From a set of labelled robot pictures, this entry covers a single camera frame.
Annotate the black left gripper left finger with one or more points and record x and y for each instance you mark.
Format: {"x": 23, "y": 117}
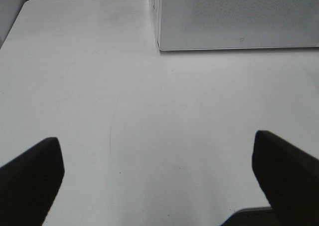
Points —
{"x": 29, "y": 184}

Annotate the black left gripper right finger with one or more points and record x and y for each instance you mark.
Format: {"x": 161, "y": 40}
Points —
{"x": 289, "y": 179}

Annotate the white microwave door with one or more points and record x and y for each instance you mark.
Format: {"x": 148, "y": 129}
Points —
{"x": 236, "y": 16}

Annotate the white microwave oven body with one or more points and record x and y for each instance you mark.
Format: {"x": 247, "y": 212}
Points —
{"x": 155, "y": 16}

